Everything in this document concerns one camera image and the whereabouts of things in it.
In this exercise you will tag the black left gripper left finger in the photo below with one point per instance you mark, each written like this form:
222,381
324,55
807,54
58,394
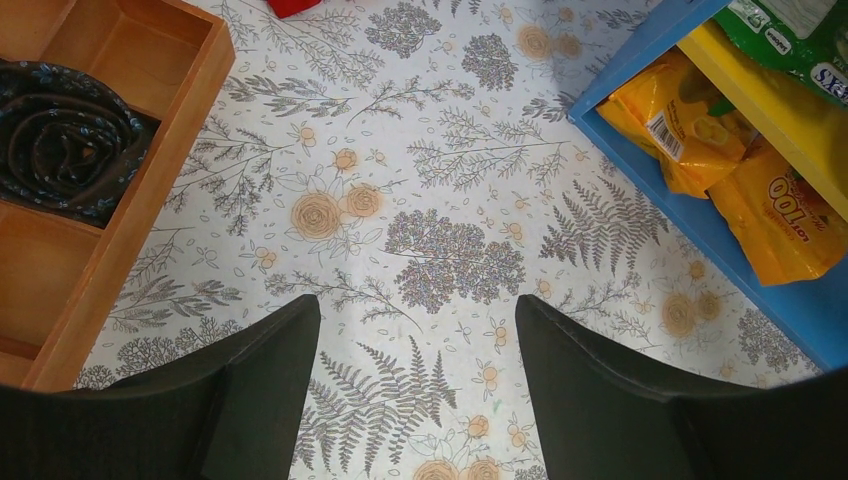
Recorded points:
230,410

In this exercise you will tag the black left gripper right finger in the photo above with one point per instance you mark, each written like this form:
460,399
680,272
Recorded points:
605,411

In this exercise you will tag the orange mango candy bag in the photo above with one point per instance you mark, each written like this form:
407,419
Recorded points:
675,114
786,230

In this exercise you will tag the green candy bag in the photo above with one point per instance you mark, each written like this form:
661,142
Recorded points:
805,39

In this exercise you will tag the blue yellow pink shelf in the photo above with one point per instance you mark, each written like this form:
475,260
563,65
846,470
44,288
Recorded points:
807,130

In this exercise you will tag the orange wooden divided tray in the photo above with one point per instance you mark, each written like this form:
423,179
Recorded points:
60,277

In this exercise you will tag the floral table mat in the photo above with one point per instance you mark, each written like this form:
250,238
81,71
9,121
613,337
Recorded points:
411,164

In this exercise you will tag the black round object in tray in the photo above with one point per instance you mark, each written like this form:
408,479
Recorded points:
70,145

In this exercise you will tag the red cloth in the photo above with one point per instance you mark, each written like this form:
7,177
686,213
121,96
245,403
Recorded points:
286,8

